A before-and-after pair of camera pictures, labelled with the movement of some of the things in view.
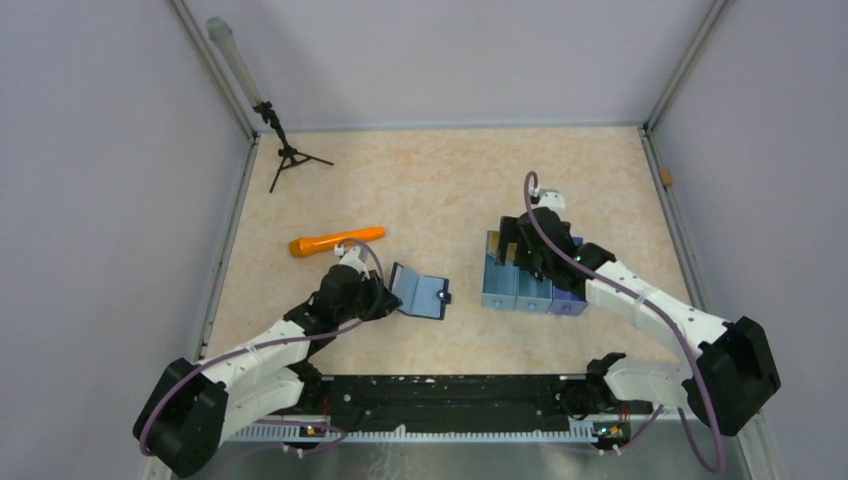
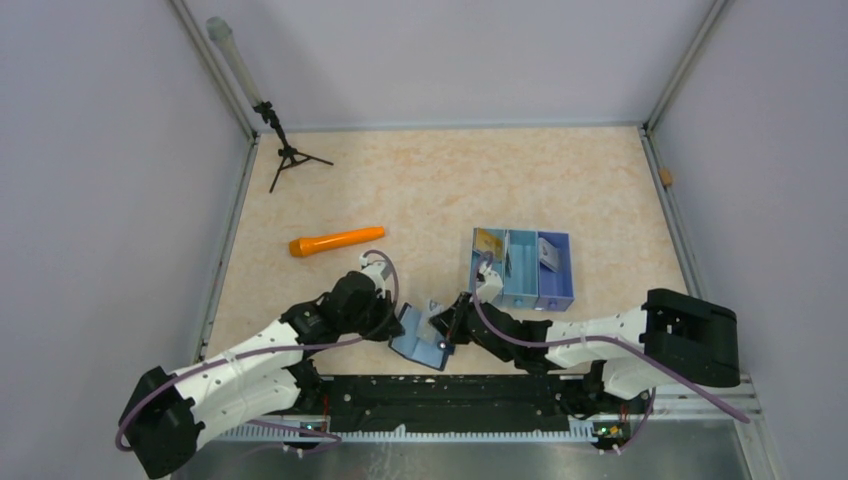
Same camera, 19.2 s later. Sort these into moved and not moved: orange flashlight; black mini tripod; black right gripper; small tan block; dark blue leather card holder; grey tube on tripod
Moved: black right gripper; dark blue leather card holder
Not moved: small tan block; grey tube on tripod; orange flashlight; black mini tripod
